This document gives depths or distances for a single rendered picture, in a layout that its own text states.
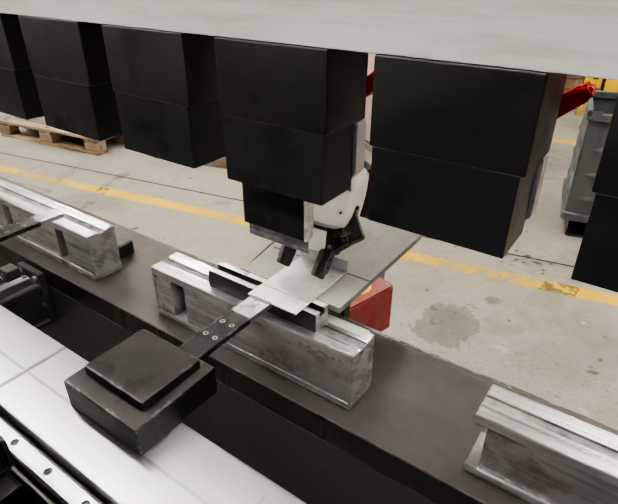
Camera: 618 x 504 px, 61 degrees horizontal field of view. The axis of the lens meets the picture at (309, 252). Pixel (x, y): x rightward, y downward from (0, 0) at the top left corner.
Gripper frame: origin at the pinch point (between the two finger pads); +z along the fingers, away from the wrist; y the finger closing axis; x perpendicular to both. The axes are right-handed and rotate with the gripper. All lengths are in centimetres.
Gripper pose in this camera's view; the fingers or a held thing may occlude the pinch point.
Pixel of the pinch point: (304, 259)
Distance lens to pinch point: 75.4
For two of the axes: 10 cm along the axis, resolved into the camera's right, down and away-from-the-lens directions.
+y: 8.2, 2.9, -5.0
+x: 4.4, 2.5, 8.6
